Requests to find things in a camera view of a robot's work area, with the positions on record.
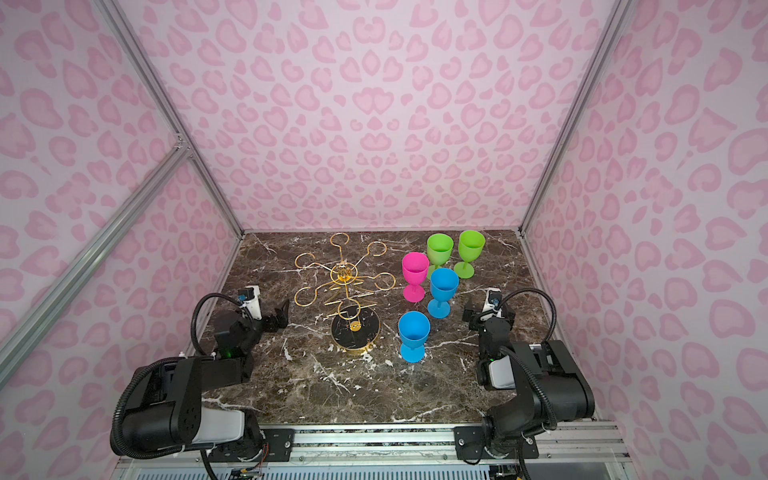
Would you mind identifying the green wine glass front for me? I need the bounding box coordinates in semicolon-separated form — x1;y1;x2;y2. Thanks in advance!
453;230;486;279

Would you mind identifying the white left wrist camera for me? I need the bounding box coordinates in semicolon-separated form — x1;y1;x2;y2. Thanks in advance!
237;285;262;321

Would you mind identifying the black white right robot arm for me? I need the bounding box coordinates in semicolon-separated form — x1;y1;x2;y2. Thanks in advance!
453;307;595;464

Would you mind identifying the green wine glass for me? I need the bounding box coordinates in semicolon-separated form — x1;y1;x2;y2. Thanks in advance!
453;230;486;279
426;233;454;278

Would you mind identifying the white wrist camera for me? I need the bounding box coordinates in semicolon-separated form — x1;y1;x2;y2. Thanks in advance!
483;288;503;312
237;285;262;321

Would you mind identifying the left black corrugated cable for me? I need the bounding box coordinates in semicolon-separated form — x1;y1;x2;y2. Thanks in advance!
190;292;247;356

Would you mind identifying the right black corrugated cable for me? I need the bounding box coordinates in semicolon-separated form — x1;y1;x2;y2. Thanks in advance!
497;287;559;349

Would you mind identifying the right aluminium frame post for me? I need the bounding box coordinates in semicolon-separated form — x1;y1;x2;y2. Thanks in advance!
518;0;637;238

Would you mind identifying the gold wire wine glass rack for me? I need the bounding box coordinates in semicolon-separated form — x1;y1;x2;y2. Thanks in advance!
293;232;397;355

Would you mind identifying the pink wine glass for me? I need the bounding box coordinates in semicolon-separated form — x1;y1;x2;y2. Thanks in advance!
402;252;430;303

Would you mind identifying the left aluminium frame beam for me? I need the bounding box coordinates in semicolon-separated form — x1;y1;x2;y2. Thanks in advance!
1;141;189;385

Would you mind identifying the blue wine glass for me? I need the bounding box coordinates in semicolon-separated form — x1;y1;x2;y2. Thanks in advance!
398;311;431;364
427;268;459;319

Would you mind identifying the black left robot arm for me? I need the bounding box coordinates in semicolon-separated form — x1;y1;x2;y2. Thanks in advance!
110;300;290;461

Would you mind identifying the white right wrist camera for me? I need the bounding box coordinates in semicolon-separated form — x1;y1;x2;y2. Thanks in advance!
483;288;503;312

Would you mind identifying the black corrugated cable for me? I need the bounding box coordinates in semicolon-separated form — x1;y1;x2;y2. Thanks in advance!
190;292;247;356
497;287;559;349

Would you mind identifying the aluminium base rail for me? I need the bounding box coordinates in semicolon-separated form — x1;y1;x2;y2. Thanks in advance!
110;419;637;480

